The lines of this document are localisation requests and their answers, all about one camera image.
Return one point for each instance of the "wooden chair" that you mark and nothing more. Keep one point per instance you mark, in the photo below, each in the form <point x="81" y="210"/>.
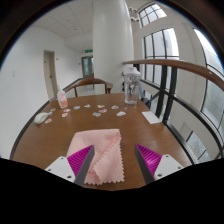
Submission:
<point x="90" y="81"/>

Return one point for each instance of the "beige side door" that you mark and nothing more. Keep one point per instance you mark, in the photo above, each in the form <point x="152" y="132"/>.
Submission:
<point x="50" y="75"/>

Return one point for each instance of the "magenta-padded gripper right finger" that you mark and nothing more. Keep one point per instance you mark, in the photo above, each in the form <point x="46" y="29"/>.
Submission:
<point x="165" y="166"/>

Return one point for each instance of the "glazed double door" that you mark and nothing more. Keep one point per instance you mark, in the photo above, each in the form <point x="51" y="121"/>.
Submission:
<point x="87" y="66"/>

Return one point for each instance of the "arched black-framed window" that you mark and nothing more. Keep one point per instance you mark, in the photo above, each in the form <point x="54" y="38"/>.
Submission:
<point x="151" y="15"/>

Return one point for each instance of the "pink towel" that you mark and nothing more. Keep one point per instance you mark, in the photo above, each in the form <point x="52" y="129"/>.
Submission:
<point x="106" y="150"/>

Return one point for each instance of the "green exit sign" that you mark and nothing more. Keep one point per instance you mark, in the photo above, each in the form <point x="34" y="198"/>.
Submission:
<point x="88" y="51"/>

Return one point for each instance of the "black railing with wooden handrail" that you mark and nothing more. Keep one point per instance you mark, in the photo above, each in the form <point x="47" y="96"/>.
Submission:
<point x="186" y="66"/>

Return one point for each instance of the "white bottle with orange label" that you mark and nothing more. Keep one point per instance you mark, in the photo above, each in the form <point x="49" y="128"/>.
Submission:
<point x="62" y="100"/>

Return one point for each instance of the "white paper card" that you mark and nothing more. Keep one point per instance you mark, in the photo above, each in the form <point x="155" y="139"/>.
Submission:
<point x="150" y="117"/>

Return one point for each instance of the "tall black-framed window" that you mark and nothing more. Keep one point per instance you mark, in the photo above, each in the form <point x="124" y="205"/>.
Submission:
<point x="160" y="45"/>

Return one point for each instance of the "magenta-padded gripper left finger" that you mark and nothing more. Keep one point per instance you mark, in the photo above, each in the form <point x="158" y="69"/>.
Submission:
<point x="61" y="166"/>

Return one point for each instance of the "small colourful sticker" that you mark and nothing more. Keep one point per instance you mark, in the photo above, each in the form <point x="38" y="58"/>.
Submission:
<point x="103" y="110"/>
<point x="96" y="114"/>
<point x="77" y="107"/>
<point x="64" y="115"/>
<point x="53" y="109"/>
<point x="87" y="106"/>
<point x="66" y="110"/>
<point x="115" y="107"/>
<point x="48" y="120"/>
<point x="101" y="106"/>
<point x="121" y="113"/>

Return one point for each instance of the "wide black-framed window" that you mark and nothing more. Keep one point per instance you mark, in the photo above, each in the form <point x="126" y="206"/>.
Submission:
<point x="210" y="56"/>

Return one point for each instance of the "clear plastic drink bottle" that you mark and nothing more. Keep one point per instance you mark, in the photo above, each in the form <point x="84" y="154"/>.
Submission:
<point x="132" y="88"/>

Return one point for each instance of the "small blue sticker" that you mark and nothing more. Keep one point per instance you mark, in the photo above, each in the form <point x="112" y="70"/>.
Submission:
<point x="50" y="113"/>

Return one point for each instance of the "white computer mouse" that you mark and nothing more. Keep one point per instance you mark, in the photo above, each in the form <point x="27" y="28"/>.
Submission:
<point x="41" y="118"/>

